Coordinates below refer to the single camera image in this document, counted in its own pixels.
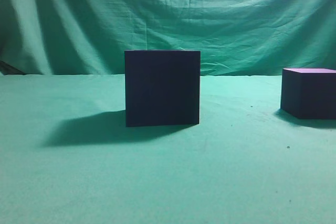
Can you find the green table cloth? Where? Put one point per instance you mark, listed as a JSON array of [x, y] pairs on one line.
[[67, 156]]

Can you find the green backdrop cloth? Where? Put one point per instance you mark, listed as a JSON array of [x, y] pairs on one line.
[[235, 37]]

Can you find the purple cube block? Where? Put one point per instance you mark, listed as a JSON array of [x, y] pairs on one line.
[[308, 93]]

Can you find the dark purple groove box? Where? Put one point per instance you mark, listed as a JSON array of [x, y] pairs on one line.
[[162, 87]]

